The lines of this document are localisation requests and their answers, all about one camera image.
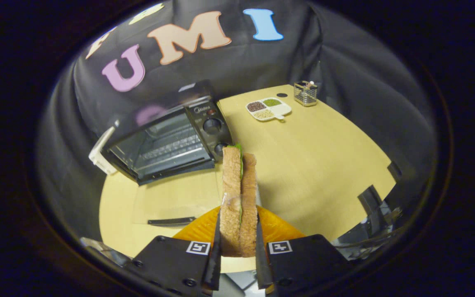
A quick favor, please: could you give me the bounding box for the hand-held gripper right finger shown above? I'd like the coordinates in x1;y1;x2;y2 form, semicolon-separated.
256;205;350;290

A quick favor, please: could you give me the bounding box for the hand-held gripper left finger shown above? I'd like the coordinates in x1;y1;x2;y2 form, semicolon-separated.
132;206;222;296

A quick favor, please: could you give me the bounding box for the sandwich with lettuce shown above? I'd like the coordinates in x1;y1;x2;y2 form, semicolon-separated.
220;143;259;258

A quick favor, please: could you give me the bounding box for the black toaster oven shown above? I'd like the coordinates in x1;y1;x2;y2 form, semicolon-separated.
101;80;234;228

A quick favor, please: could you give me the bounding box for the white pop-up toaster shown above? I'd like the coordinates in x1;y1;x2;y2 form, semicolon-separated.
88;126;117;176

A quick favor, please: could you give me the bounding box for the black table edge clamp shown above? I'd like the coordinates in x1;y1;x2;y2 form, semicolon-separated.
387;162;403;181
358;185;387;216

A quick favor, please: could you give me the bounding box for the white divided dish with beans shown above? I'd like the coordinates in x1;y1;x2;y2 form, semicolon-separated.
245;97;292;122

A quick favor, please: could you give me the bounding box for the grey metal frame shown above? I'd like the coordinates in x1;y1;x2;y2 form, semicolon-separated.
330;206;405;261

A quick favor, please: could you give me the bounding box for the wire mesh utensil holder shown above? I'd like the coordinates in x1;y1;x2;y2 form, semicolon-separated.
294;80;318;107

